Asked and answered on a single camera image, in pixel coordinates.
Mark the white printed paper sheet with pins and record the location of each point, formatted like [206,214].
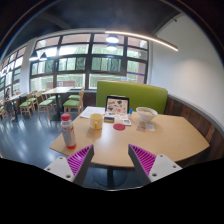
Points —
[91,111]

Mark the small blue-capped bottle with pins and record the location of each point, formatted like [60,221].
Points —
[130,113]

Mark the yellow mug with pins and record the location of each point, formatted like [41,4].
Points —
[96,121]

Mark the clear red-capped drink bottle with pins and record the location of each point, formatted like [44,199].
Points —
[68,133]

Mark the person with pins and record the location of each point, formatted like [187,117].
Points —
[7,96]

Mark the rectangular wooden dining table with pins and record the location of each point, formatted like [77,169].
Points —
[57,90]

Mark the green-seated wooden chairs group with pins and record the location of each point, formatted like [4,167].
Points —
[71,103]

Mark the green upholstered bench backrest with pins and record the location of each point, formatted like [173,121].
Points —
[143,93]

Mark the pink paper card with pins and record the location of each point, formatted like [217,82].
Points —
[140,129]

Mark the white bowl of food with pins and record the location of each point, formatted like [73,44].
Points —
[146,115]

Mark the black-framed standing menu card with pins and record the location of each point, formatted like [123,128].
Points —
[117,105]

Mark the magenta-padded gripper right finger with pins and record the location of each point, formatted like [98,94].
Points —
[146,161]

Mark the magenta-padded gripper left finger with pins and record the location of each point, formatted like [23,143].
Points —
[75,161]

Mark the flat round red coaster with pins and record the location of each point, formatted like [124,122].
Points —
[119,127]

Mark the pendant ceiling lamps group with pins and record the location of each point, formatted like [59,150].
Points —
[112,38]

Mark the curved linear ceiling light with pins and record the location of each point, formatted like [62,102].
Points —
[146,37]

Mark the large black-framed window wall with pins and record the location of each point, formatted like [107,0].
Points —
[73,63]

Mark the black phone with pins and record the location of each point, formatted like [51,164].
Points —
[109,119]

